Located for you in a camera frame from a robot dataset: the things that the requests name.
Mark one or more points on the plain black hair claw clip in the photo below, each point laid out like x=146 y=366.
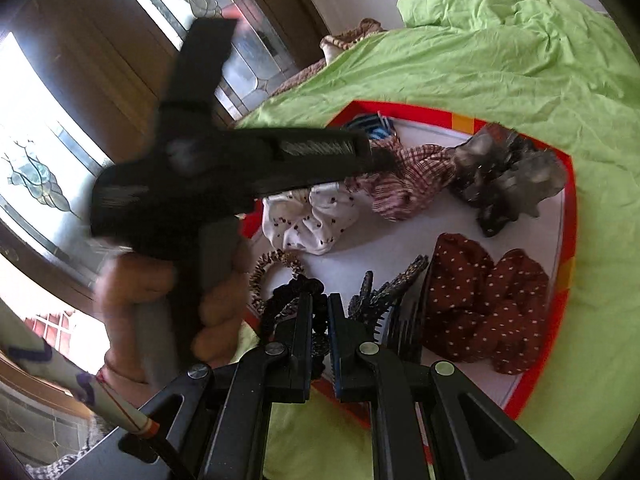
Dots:
x=407 y=325

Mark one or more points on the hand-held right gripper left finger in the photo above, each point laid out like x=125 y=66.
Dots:
x=304 y=340

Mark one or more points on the black dotted hair claw clip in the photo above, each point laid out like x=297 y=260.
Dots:
x=395 y=280

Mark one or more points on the brown knitted blanket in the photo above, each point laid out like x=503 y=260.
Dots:
x=300 y=77

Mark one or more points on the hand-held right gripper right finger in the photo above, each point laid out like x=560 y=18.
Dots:
x=337 y=340

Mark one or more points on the red plaid scrunchie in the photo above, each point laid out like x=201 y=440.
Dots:
x=405 y=180

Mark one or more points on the black scrunchie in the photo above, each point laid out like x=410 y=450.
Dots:
x=280 y=305

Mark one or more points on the person's left hand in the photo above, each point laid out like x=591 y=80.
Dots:
x=220 y=310

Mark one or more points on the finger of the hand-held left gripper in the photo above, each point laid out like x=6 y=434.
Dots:
x=350 y=160

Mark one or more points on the wooden stained glass door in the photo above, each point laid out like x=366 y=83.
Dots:
x=100 y=45

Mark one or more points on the blue striped scrunchie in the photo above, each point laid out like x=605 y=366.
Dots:
x=372 y=127

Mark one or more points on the dark sequined organza scrunchie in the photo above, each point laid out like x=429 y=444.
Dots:
x=492 y=220

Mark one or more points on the white dotted scrunchie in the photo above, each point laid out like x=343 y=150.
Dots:
x=310 y=220

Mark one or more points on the red rimmed white tray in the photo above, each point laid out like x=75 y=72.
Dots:
x=545 y=240

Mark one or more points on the grey organza scrunchie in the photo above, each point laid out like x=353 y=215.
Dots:
x=525 y=170

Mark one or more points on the green bedsheet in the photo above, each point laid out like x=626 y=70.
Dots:
x=550 y=60

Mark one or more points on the red polka dot scrunchie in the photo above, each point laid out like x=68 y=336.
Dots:
x=475 y=300

